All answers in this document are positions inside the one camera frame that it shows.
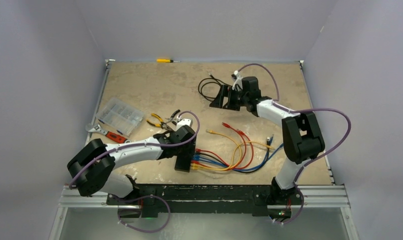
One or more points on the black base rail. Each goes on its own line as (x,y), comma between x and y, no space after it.
(152,199)

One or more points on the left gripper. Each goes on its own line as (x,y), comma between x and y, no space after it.
(189,150)

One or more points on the clear plastic parts box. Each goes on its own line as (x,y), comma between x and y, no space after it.
(121,116)

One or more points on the black network switch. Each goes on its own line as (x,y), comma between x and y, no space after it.
(183,162)

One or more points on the red handled adjustable wrench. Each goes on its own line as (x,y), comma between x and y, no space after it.
(96,128)

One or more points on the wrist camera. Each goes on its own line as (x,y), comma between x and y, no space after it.
(237,81)
(181,122)

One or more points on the aluminium table frame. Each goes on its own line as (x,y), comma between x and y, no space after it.
(246,141)

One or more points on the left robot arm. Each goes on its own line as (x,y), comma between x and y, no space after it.
(92,167)

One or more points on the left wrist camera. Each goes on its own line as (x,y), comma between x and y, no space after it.
(181,122)

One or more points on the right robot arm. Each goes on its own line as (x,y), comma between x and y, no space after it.
(301,134)

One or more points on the yellow screwdriver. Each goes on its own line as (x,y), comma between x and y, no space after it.
(164,60)

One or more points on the yellow handled pliers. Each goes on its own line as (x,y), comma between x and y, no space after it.
(163,124)

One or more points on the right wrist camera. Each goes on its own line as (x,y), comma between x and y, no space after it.
(237,81)

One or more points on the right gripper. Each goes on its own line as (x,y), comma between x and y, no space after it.
(218,102)

